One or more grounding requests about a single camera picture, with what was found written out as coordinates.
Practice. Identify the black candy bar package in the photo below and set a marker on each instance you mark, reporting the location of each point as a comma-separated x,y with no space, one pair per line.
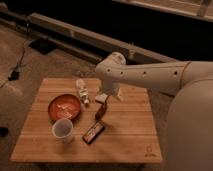
93,132

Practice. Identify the orange ceramic bowl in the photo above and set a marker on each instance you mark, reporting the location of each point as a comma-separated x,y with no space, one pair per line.
64,106

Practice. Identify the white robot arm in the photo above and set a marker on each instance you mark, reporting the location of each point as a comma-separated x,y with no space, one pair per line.
189,129

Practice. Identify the dark object at left edge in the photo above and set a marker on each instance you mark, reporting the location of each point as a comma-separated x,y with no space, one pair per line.
3,131

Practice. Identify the long metal rail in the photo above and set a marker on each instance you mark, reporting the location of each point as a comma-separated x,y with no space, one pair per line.
100,38

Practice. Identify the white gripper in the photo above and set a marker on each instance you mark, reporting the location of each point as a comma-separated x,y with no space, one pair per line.
108,88

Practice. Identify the wooden table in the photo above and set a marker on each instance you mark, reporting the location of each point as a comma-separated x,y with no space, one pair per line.
129,137

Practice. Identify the black floor plate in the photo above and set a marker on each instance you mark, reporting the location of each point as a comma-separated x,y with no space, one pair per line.
43,46

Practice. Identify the black power adapter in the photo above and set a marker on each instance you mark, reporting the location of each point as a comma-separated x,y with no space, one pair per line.
13,76

